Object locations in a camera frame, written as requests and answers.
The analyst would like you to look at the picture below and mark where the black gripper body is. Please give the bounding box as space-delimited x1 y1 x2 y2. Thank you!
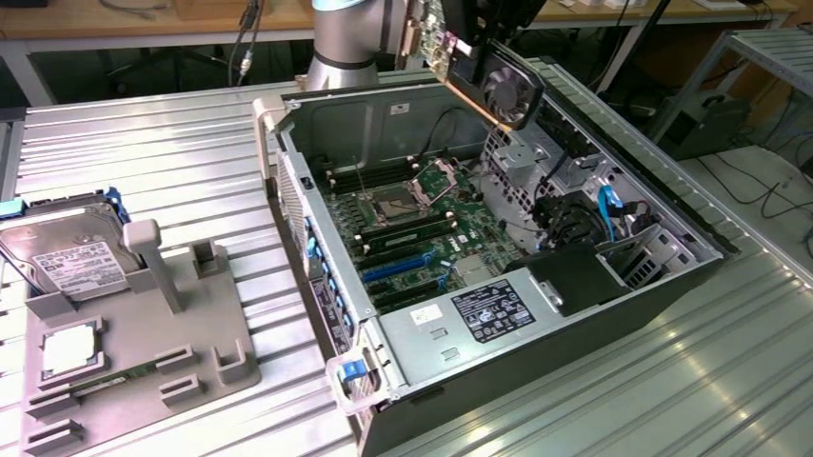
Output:
440 0 547 44

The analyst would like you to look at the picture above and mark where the graphics card with black fan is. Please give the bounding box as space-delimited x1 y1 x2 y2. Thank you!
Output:
398 0 547 132

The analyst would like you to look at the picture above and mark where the wooden desk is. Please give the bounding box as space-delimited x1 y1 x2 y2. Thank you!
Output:
0 0 323 104
526 0 802 96

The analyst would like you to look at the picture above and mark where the silver socket cover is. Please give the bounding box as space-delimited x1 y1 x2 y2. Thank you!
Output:
408 159 462 199

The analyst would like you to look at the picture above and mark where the black RAM slot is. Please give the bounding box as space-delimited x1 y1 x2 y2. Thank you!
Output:
359 217 456 243
328 169 418 188
367 227 460 254
355 212 454 238
332 173 420 192
327 164 414 183
323 159 411 178
363 223 459 248

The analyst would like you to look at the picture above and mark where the thin metal locking lever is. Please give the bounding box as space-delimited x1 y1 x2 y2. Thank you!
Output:
354 154 371 199

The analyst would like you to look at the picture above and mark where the black box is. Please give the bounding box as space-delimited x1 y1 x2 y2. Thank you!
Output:
658 93 751 161

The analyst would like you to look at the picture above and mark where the CPU socket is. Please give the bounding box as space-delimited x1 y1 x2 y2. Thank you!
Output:
358 183 422 225

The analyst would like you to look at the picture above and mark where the green motherboard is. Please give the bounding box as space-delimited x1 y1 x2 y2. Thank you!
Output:
320 156 540 310

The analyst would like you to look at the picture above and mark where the metal slat shelf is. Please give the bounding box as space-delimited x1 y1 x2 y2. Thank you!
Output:
715 27 813 144

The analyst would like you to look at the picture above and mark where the green RAM stick white label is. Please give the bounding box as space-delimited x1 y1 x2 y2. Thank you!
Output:
371 229 450 252

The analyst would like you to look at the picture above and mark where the silver chipset heatsink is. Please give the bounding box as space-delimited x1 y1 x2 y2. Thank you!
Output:
455 255 504 280

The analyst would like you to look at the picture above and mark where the black expansion slot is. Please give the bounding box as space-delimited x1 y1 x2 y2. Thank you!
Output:
370 278 444 309
359 249 424 273

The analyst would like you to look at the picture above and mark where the blue expansion slot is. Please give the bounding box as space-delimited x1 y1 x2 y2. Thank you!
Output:
362 255 430 283

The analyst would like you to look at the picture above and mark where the black plastic shroud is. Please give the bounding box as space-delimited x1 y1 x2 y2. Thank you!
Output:
524 244 630 318

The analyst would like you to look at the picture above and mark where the silver power supply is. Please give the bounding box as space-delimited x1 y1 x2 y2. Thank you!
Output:
376 266 567 389

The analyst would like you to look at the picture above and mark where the black open PC case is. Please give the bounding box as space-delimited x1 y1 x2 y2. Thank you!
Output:
251 55 743 457

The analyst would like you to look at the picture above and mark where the silver hard disk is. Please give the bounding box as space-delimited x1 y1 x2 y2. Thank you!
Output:
0 203 145 306

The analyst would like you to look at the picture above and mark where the grey parts rack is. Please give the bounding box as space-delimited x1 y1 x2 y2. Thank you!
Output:
17 217 265 457

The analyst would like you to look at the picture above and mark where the silver CPU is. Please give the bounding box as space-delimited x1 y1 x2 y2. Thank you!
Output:
38 327 99 375

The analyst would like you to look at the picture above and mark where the hanging black cable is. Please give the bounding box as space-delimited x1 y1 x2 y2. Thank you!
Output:
225 0 267 88

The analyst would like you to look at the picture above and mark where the black wire bundle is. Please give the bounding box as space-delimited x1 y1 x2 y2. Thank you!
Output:
531 189 602 249

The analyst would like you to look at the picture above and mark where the blue flat data wire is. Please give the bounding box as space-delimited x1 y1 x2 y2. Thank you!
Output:
594 184 622 245

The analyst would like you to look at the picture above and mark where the grey coiled cable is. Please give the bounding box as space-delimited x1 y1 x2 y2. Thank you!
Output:
96 0 171 21

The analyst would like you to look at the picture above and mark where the black floor cable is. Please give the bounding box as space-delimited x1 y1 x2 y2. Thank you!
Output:
697 156 813 218

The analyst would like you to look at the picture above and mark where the blue disk bracket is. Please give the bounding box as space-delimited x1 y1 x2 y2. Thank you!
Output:
0 187 132 229

